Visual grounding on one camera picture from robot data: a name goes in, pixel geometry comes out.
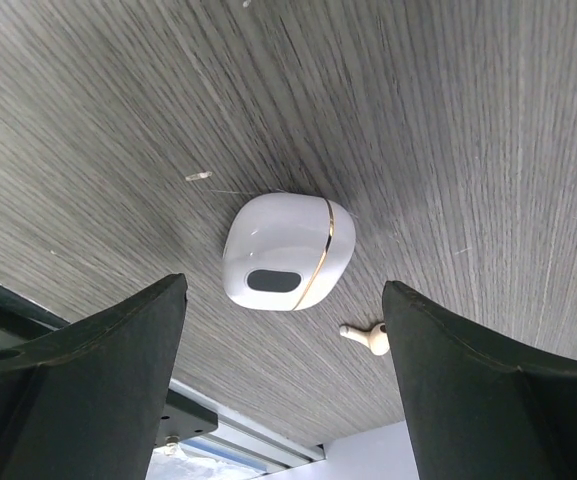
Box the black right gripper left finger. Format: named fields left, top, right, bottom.
left=0, top=274, right=187, bottom=479

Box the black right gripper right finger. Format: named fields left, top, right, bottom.
left=382, top=281, right=577, bottom=479

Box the white wireless earbud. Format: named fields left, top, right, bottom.
left=339, top=323, right=390, bottom=356

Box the white charging case gold trim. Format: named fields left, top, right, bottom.
left=222, top=193, right=356, bottom=311

